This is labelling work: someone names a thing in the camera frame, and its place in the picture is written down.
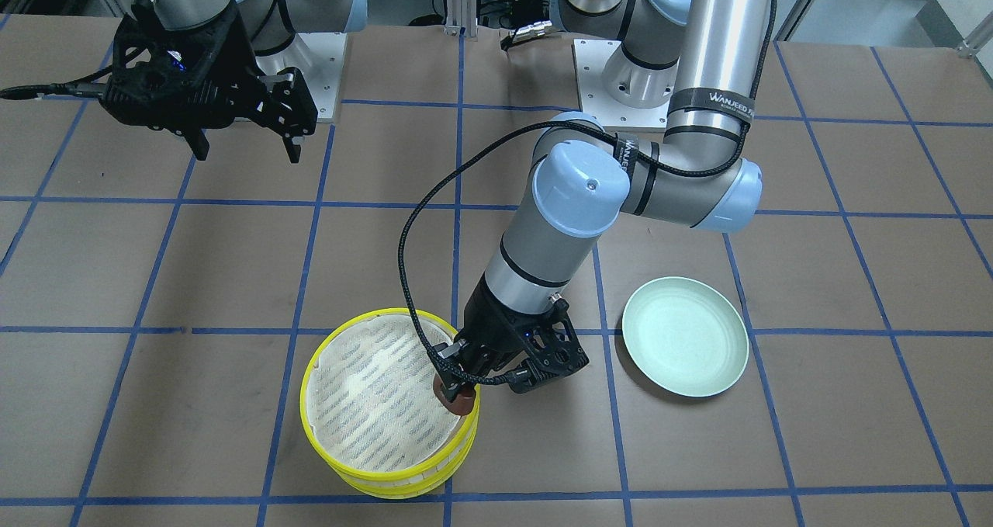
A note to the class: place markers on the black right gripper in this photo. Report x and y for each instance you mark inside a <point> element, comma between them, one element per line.
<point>242,55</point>

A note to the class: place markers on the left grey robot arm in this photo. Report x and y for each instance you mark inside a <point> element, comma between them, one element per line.
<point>706,57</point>

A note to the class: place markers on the brown steamed bun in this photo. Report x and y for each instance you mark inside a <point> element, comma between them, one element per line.
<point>460,402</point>

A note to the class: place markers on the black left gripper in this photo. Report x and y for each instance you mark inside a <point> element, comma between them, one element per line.
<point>491,315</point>

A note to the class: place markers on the aluminium frame post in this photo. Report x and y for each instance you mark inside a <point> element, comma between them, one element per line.
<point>461,18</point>

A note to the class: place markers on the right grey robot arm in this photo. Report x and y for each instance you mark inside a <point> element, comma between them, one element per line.
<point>270,24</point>

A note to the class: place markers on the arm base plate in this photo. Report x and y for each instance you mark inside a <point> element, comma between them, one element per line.
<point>620,94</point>
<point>320,58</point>

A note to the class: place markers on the mint green plate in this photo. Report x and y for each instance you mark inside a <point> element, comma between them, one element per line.
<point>685,337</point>

